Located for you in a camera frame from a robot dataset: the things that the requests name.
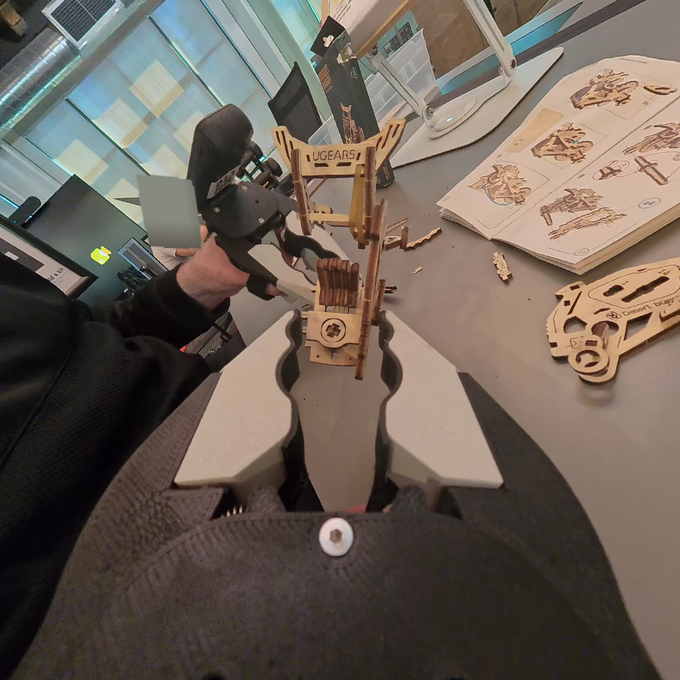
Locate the notched curved wooden trim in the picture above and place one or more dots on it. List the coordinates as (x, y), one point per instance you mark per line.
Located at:
(423, 239)

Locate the wooden model frame assembly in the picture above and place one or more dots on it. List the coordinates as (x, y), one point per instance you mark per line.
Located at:
(329, 159)

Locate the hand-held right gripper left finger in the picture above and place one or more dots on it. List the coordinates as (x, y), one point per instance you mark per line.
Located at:
(239, 425)

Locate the clear plastic container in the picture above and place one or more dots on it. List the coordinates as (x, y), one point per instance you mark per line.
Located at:
(409, 63)

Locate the small wooden toothed strip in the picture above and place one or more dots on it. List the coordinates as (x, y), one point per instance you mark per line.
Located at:
(502, 265)

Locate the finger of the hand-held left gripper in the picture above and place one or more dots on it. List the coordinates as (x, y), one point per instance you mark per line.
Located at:
(327, 248)
(297, 289)

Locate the person's left hand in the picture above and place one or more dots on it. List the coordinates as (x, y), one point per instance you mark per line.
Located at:
(212, 276)

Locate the wooden side panel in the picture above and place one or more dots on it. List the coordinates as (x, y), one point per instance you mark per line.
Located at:
(627, 313)

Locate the dark model kit box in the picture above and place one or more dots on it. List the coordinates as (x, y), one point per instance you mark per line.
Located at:
(350, 101)

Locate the black monitor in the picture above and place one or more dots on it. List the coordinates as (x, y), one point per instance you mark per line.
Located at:
(69, 223)

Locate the open instruction booklet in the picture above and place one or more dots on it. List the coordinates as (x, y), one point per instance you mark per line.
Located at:
(573, 175)

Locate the triangular wooden truss piece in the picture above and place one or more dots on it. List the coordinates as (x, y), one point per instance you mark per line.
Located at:
(396, 238)

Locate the black chair back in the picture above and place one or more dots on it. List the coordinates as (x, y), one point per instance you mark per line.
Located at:
(295, 106)

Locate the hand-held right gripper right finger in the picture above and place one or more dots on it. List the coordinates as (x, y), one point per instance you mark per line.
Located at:
(441, 425)

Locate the rack of black dumbbells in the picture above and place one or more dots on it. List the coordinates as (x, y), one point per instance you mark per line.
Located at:
(271, 167)

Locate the brown cardboard box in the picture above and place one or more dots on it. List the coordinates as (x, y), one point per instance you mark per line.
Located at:
(451, 32)

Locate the person's left forearm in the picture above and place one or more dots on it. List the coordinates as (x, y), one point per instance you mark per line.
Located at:
(148, 318)

